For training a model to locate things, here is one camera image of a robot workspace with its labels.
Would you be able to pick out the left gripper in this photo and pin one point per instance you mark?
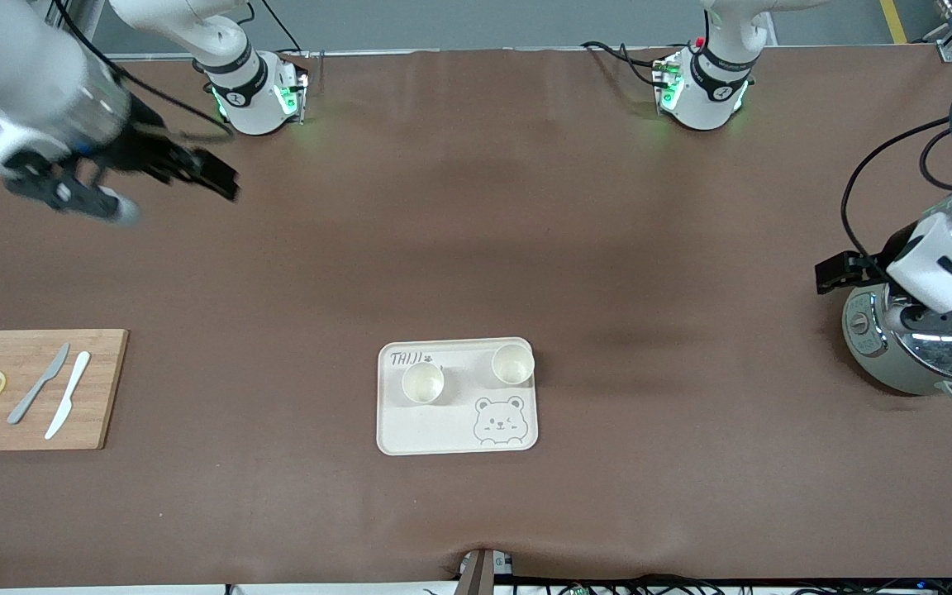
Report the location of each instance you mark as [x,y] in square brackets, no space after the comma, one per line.
[871,264]

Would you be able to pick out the white plastic cup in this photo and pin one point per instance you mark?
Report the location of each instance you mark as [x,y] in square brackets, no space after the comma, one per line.
[422,383]
[513,364]

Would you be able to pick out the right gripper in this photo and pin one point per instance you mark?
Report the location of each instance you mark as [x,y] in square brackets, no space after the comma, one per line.
[148,153]

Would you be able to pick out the grey-green electric cooking pot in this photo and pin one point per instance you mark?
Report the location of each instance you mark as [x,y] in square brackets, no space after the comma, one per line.
[881,355]

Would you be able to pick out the wooden cutting board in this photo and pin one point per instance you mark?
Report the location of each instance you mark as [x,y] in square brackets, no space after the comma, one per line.
[108,372]

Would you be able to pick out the beige tray with bear print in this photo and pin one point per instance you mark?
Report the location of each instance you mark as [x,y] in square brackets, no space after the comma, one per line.
[435,430]

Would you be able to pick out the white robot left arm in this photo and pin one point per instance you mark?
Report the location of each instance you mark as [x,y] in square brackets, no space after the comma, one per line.
[716,91]

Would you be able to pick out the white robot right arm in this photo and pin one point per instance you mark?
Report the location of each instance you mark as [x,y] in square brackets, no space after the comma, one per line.
[21,66]

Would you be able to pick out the white plastic knife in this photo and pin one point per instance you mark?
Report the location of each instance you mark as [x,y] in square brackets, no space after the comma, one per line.
[69,392]

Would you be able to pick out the grey plastic knife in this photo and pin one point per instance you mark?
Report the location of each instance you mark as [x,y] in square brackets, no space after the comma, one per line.
[38,387]

